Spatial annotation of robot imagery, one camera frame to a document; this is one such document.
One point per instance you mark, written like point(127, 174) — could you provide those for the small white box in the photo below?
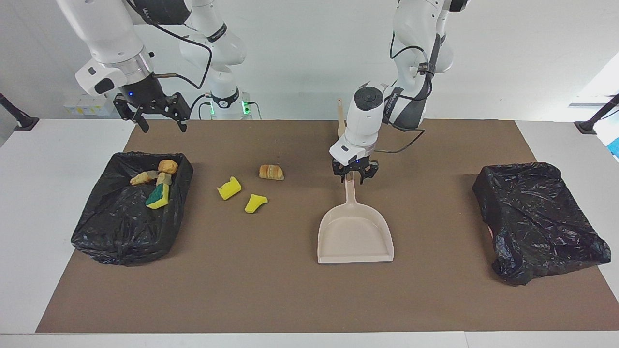
point(77, 108)

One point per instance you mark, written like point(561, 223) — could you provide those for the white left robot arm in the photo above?
point(362, 125)

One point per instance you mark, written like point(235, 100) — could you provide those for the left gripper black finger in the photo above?
point(339, 173)
point(371, 170)

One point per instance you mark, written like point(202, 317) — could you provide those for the pale striped croissant piece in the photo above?
point(164, 179)

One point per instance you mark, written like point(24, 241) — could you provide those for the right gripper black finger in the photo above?
point(125, 106)
point(176, 106)

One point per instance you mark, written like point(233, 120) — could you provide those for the black bag lined bin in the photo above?
point(121, 232)
point(532, 217)

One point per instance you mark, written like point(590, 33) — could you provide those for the notched yellow sponge scrap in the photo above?
point(229, 189)

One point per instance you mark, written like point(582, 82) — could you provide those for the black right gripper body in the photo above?
point(142, 94)

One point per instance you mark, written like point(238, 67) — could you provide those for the black stand foot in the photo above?
point(587, 126)
point(9, 104)

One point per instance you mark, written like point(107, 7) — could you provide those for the beige plastic dustpan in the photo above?
point(355, 237)

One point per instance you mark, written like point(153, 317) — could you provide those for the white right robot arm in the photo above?
point(106, 34)

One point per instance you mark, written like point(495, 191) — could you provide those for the brown table mat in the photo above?
point(338, 299)

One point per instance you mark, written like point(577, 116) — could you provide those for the orange striped croissant piece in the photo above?
point(271, 172)
point(144, 178)

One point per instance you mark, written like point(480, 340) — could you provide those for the small yellow sponge scrap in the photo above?
point(255, 203)

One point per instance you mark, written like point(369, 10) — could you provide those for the beige brush with black bristles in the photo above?
point(341, 121)

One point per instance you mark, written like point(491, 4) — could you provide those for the yellow sponge with green back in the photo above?
point(158, 197)

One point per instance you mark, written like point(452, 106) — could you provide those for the blue object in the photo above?
point(615, 147)

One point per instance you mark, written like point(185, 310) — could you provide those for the brown bread roll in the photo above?
point(168, 166)

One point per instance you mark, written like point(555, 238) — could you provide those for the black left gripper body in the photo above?
point(355, 166)

